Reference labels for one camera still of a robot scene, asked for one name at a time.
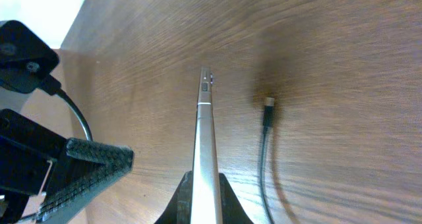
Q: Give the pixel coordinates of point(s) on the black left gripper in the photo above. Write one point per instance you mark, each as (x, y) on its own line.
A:
(35, 159)

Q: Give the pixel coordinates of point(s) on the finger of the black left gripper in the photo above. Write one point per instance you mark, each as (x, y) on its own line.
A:
(179, 208)

